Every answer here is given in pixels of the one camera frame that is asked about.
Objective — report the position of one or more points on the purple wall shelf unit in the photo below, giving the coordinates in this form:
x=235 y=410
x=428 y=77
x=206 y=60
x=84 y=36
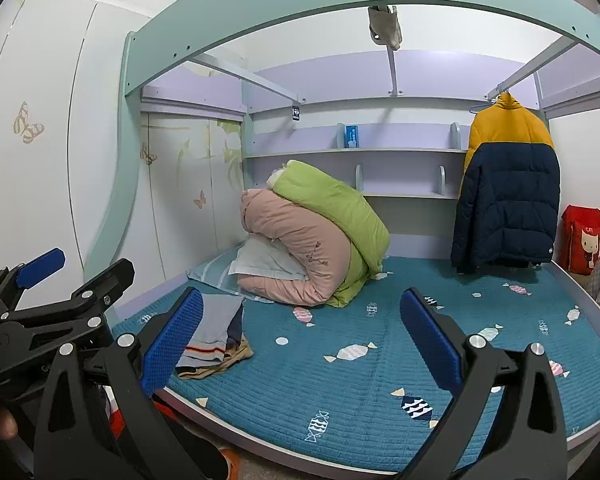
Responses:
x=405 y=175

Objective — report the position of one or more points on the clothes hanger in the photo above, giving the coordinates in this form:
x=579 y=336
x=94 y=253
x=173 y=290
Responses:
x=475 y=108

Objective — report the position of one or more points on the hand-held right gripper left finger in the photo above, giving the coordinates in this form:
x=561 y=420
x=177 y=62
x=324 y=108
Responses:
x=175 y=345

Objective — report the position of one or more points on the white pillow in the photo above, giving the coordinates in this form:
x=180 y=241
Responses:
x=265 y=262

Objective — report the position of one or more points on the grey hanging cloth bag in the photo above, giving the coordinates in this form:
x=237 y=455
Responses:
x=386 y=27

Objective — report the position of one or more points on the pink quilt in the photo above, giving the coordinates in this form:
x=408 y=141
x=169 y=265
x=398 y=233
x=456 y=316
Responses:
x=290 y=240

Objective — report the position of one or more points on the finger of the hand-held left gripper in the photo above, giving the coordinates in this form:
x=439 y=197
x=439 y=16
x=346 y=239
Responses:
x=42 y=262
x=105 y=285

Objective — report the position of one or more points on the teal candy print bed mat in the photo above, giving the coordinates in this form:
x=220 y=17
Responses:
x=380 y=390

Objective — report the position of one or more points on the small blue box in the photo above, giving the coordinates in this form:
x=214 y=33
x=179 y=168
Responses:
x=352 y=136

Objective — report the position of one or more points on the blue striped pillow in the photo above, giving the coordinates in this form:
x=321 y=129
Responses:
x=210 y=272

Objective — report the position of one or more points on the red cartoon bag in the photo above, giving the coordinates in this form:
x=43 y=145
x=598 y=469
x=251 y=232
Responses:
x=580 y=225

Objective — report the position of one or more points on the yellow navy puffer jacket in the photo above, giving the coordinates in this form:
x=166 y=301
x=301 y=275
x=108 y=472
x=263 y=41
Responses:
x=505 y=195

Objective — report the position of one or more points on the green quilt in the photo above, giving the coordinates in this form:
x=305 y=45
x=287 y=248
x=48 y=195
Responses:
x=330 y=205

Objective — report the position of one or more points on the white butterfly wardrobe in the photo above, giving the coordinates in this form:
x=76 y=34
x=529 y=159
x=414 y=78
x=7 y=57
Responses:
x=80 y=135

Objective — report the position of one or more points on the tan folded pants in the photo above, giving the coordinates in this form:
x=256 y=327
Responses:
x=240 y=352

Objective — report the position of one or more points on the black hanging tag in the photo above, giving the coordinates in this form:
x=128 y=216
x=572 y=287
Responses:
x=295 y=112

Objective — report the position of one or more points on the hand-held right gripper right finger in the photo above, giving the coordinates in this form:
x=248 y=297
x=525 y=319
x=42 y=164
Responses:
x=432 y=340

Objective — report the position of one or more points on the grey navy zip jacket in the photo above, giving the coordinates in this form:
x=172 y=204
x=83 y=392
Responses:
x=215 y=325

